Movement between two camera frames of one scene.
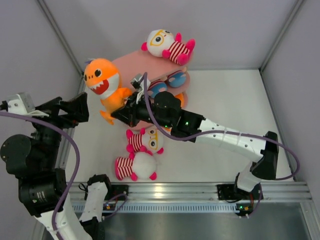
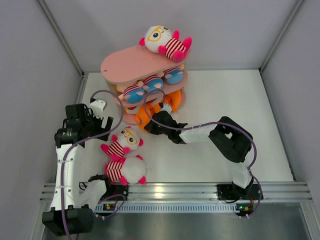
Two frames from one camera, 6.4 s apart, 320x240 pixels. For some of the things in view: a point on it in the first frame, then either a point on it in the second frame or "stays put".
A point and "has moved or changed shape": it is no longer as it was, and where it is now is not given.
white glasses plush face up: [150, 140] to [125, 145]
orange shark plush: [103, 78] has moved or changed shape
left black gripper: [76, 106] to [89, 114]
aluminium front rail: [289, 191] stays put
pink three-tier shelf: [161, 76] stays put
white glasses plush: [162, 41] has moved or changed shape
